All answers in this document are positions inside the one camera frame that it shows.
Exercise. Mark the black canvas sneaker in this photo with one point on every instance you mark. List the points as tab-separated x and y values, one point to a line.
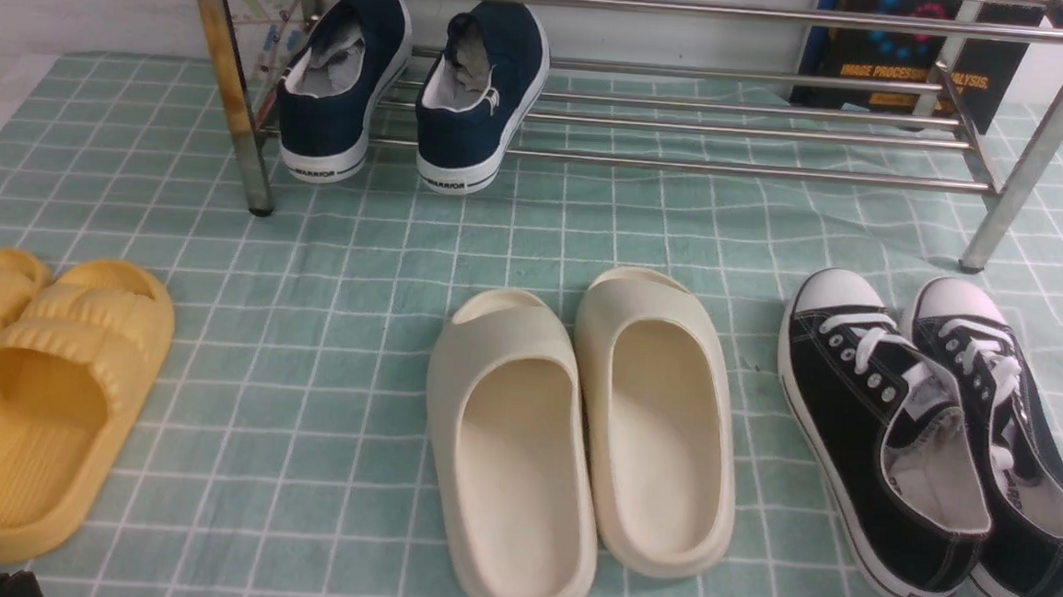
887	425
1017	459

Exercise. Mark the green checked tablecloth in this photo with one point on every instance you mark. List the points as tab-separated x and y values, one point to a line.
283	453

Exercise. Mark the colourful patterned paper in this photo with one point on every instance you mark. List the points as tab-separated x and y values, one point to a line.
267	34

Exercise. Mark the left cream foam slipper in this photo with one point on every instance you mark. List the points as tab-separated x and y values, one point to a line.
503	408

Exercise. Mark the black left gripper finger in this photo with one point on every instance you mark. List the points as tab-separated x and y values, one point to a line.
20	584

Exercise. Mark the cream foam slipper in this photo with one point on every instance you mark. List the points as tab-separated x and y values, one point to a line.
657	403
503	408

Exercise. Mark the right cream foam slipper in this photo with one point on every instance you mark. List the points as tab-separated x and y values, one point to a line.
657	403

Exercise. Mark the dark image processing book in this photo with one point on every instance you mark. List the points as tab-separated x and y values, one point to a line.
982	72

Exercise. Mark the navy canvas sneaker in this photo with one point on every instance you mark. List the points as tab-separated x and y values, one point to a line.
329	91
488	76

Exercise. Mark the right yellow rubber slipper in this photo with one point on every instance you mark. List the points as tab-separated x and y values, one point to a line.
76	368

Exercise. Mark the right navy canvas sneaker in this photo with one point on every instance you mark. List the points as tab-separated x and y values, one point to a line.
488	76

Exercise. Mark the silver metal shoe rack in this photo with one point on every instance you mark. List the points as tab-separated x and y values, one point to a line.
250	124

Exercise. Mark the left navy canvas sneaker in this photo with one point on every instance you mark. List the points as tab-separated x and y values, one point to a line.
329	91

